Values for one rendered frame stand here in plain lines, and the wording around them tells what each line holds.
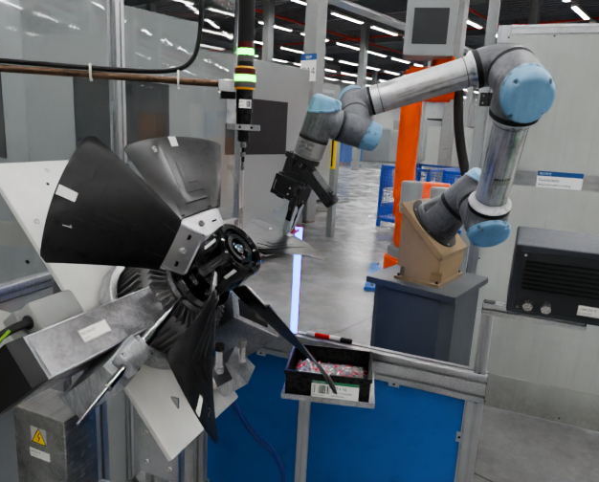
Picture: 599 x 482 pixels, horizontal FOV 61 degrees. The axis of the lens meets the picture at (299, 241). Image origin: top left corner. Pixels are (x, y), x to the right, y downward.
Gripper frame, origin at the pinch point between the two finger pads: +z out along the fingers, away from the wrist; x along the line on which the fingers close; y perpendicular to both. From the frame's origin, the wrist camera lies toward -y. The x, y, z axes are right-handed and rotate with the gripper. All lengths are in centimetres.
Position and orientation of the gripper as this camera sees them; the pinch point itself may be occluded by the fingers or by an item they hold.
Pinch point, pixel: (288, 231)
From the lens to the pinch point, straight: 132.5
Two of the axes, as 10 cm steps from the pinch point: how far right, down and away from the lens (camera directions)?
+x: -3.8, 1.8, -9.1
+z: -3.3, 8.9, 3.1
